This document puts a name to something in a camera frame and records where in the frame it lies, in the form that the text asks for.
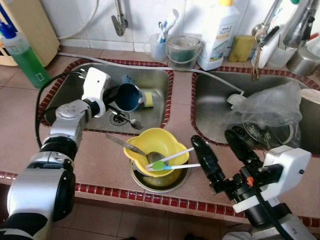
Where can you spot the small chrome wall tap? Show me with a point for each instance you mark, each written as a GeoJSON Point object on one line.
{"type": "Point", "coordinates": [119, 22]}

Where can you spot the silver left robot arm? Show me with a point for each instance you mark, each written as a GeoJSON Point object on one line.
{"type": "Point", "coordinates": [35, 190]}

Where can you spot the clear toothbrush cup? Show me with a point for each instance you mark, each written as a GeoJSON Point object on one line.
{"type": "Point", "coordinates": [157, 50]}

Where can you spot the small clear bucket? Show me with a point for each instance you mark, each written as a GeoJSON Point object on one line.
{"type": "Point", "coordinates": [184, 55]}

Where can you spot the white detergent bottle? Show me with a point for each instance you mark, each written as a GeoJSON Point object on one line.
{"type": "Point", "coordinates": [217, 35]}

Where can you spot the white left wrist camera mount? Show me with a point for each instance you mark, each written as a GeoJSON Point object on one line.
{"type": "Point", "coordinates": [95, 87]}

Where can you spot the beige water filter machine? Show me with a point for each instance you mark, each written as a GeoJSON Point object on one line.
{"type": "Point", "coordinates": [35, 25]}

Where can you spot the clear plastic bag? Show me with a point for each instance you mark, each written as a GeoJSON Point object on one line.
{"type": "Point", "coordinates": [270, 107]}

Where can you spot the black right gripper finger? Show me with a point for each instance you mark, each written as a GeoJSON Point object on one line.
{"type": "Point", "coordinates": [207, 162]}
{"type": "Point", "coordinates": [241, 147]}

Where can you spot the chrome gooseneck faucet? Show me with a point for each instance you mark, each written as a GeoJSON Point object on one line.
{"type": "Point", "coordinates": [300, 25]}

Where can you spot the clear plastic container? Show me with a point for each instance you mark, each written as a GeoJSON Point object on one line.
{"type": "Point", "coordinates": [314, 45]}

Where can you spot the steel fork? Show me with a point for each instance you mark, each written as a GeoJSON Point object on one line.
{"type": "Point", "coordinates": [136, 122]}

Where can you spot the steel cup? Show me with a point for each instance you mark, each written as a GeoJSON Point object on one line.
{"type": "Point", "coordinates": [300, 62]}

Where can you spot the bright yellow sponge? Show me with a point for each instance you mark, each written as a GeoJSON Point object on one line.
{"type": "Point", "coordinates": [150, 98]}

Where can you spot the red-tipped white utensil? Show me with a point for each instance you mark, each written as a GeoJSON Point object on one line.
{"type": "Point", "coordinates": [314, 36]}

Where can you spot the round steel-rimmed lid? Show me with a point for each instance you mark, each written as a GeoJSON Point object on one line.
{"type": "Point", "coordinates": [265, 135]}

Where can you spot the mustard yellow sponge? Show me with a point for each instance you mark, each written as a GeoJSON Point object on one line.
{"type": "Point", "coordinates": [241, 48]}

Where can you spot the green chopstick clip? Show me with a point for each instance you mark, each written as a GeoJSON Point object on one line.
{"type": "Point", "coordinates": [158, 165]}

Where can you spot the steel spoon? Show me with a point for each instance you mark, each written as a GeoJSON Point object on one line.
{"type": "Point", "coordinates": [125, 144]}

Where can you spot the yellow plastic bowl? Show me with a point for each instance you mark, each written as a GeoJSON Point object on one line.
{"type": "Point", "coordinates": [160, 140]}

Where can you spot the steel sink basin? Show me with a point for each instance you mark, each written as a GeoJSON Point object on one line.
{"type": "Point", "coordinates": [210, 100]}
{"type": "Point", "coordinates": [150, 75]}

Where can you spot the dark blue mug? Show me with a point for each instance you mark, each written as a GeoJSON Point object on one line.
{"type": "Point", "coordinates": [131, 97]}

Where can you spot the white plastic cup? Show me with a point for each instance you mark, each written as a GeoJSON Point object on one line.
{"type": "Point", "coordinates": [279, 56]}

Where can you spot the green dish soap bottle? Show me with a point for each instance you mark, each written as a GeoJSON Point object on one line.
{"type": "Point", "coordinates": [30, 65]}

